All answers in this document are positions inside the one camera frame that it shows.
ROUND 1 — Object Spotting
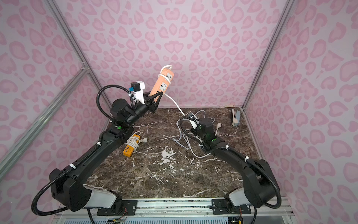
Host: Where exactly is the pink power strip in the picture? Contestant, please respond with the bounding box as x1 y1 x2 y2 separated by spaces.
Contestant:
149 67 174 96

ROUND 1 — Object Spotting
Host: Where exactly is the white cord of yellow strip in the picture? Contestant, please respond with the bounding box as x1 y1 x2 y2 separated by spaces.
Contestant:
125 131 148 152

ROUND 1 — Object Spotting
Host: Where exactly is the yellow power strip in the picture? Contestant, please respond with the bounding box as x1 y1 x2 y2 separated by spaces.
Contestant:
123 131 141 157

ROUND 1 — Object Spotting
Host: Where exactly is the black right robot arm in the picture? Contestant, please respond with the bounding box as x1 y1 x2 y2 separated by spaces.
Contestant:
179 115 282 209

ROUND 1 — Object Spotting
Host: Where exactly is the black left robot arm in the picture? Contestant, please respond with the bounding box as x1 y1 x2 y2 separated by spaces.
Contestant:
31 85 163 216

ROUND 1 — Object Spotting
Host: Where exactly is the grey stapler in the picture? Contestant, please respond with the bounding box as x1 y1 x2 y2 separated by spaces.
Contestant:
231 109 241 127

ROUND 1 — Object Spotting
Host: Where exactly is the grey cord of blue strip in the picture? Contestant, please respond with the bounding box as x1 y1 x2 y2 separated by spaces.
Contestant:
172 110 216 150

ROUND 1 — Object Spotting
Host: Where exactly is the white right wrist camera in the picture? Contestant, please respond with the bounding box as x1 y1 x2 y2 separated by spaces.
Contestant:
186 112 198 128

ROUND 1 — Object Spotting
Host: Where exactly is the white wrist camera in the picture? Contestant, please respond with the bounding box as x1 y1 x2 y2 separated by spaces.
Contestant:
129 81 145 105
186 112 198 128

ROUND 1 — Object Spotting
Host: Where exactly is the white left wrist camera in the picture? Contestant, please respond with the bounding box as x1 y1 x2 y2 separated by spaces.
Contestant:
129 81 145 105

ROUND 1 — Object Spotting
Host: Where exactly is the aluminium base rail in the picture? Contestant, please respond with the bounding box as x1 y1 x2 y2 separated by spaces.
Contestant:
52 197 297 224

